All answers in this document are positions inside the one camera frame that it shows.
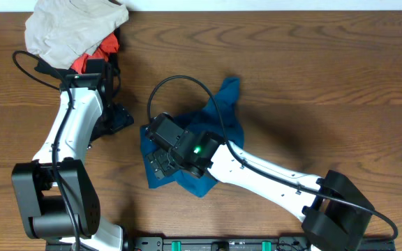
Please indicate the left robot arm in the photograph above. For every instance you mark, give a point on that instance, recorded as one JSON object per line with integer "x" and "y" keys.
{"x": 55, "y": 196}

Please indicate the black mounting rail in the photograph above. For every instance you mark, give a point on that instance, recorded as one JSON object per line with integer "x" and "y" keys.
{"x": 286, "y": 243}

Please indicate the red-orange garment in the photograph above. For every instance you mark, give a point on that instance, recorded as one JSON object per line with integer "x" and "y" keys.
{"x": 109, "y": 46}

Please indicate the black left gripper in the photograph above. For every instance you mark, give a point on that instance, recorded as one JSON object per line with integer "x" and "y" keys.
{"x": 122, "y": 118}

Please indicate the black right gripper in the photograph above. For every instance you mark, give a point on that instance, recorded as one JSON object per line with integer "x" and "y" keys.
{"x": 159, "y": 163}

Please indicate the beige crumpled garment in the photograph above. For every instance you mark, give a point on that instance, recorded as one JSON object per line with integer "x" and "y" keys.
{"x": 61, "y": 31}

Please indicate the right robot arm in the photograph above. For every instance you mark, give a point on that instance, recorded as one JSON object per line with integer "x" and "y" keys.
{"x": 333, "y": 212}

